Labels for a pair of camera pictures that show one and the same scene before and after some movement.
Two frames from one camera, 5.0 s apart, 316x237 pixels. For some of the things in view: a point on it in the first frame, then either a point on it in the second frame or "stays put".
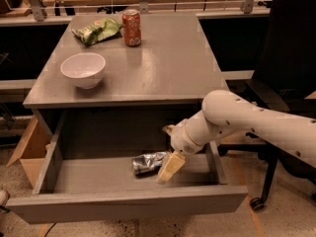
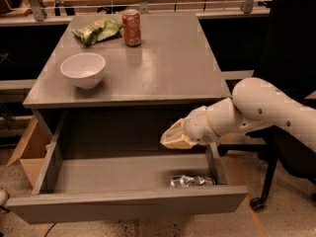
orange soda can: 131,23 stays put
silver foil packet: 147,163 → 187,182
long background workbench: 47,4 stays put
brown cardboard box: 33,151 stays put
